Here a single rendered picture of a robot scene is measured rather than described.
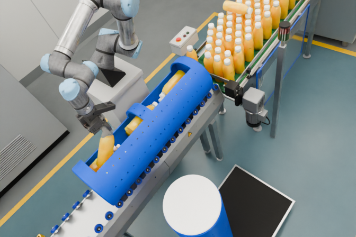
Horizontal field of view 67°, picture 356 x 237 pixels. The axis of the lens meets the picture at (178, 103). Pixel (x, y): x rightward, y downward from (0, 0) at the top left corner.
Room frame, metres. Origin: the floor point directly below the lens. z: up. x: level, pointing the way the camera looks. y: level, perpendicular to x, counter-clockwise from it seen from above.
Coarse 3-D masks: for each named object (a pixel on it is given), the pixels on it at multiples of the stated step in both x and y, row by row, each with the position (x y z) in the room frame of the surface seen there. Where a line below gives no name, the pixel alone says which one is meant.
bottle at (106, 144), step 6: (102, 138) 0.80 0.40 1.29; (108, 138) 0.79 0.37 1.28; (102, 144) 0.77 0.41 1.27; (108, 144) 0.77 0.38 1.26; (102, 150) 0.76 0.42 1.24; (108, 150) 0.75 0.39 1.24; (102, 156) 0.74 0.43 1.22; (108, 156) 0.74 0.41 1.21; (96, 162) 0.75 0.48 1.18; (102, 162) 0.73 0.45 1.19
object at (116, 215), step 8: (208, 104) 1.04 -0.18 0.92; (200, 112) 1.00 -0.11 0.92; (192, 120) 0.96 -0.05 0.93; (184, 128) 0.92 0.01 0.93; (176, 144) 0.85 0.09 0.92; (168, 152) 0.81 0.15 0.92; (160, 160) 0.78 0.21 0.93; (152, 168) 0.74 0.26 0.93; (144, 184) 0.68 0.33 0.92; (136, 192) 0.65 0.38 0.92; (128, 200) 0.62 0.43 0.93; (120, 208) 0.59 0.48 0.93; (104, 232) 0.50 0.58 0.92
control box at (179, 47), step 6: (186, 30) 1.60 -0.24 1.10; (192, 30) 1.58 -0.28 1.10; (180, 36) 1.56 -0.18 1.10; (186, 36) 1.54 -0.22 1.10; (192, 36) 1.55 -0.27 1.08; (174, 42) 1.52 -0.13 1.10; (180, 42) 1.50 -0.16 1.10; (186, 42) 1.50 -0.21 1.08; (192, 42) 1.54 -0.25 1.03; (174, 48) 1.51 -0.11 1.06; (180, 48) 1.46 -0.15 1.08; (186, 48) 1.49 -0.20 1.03; (180, 54) 1.48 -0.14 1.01
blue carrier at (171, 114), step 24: (192, 72) 1.07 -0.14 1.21; (168, 96) 0.96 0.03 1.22; (192, 96) 0.97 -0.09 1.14; (144, 120) 0.86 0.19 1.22; (168, 120) 0.85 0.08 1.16; (120, 144) 0.92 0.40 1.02; (144, 144) 0.76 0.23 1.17; (72, 168) 0.76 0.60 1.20; (120, 168) 0.67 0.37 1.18; (144, 168) 0.69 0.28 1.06; (96, 192) 0.59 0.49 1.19; (120, 192) 0.60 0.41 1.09
